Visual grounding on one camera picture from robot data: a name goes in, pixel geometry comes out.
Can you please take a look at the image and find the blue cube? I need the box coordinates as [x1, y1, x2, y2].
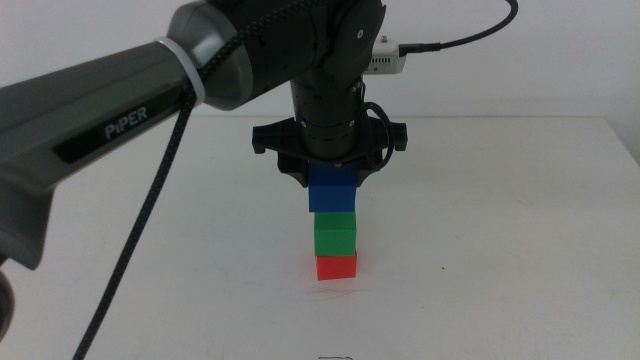
[307, 162, 359, 214]

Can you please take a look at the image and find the green cube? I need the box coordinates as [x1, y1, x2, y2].
[313, 211, 358, 258]

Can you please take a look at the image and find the red cube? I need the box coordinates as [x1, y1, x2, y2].
[315, 250, 359, 281]

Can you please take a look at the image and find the thin black cable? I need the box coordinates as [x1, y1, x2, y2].
[360, 101, 397, 171]

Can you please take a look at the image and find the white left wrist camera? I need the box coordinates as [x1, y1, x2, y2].
[366, 36, 408, 76]

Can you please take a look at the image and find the black camera cable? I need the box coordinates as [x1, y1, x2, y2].
[398, 0, 519, 54]

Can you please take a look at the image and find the black braided cable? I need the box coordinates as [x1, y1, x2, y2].
[72, 0, 331, 360]

